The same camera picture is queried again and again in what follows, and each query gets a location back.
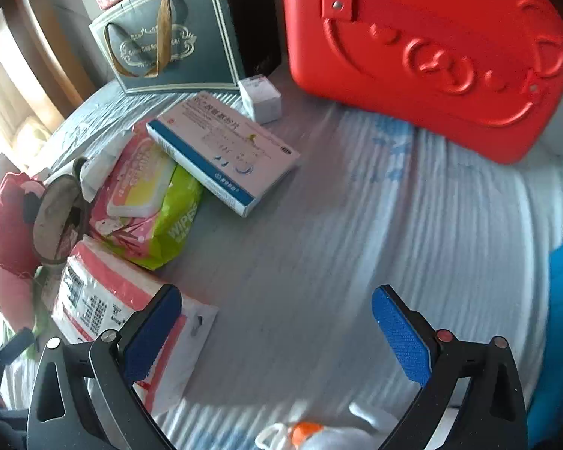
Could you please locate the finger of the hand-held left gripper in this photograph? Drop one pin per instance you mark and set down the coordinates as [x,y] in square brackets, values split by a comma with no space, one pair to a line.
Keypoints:
[18,342]

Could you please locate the green wipes pack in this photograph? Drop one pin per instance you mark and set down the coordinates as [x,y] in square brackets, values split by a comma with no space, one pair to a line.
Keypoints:
[178,225]

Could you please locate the pink wipes pack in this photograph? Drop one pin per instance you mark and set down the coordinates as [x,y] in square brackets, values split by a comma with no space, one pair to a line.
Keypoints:
[136,183]

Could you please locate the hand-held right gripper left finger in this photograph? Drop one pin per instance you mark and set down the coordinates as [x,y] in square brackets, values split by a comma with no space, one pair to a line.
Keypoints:
[150,333]

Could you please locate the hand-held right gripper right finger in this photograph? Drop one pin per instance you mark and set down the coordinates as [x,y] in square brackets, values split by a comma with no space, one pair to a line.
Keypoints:
[401,337]

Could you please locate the blue white medicine box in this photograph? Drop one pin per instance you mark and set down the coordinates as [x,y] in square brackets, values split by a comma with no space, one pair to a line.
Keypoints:
[225,154]

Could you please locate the small white box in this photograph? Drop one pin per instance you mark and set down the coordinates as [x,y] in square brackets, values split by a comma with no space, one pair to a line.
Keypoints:
[262,98]

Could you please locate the pink white tissue pack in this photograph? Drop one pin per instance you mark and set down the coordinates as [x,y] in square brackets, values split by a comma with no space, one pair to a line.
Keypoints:
[103,300]

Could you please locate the white plush toy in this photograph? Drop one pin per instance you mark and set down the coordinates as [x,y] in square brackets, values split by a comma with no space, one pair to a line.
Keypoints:
[338,436]

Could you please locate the round brown disc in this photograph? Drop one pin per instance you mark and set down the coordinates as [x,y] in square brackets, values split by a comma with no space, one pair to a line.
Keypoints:
[56,215]

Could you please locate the dark green gift bag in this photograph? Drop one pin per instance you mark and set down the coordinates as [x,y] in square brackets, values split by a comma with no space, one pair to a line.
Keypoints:
[178,47]

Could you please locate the red pink plush toy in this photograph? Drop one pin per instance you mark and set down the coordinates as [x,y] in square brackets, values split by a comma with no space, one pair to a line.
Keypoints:
[9,225]

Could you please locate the beige curtain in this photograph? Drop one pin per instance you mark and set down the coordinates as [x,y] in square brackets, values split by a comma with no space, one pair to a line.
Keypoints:
[9,84]

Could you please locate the red plastic bear case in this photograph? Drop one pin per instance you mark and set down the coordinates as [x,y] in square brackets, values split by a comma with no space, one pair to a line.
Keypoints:
[427,33]

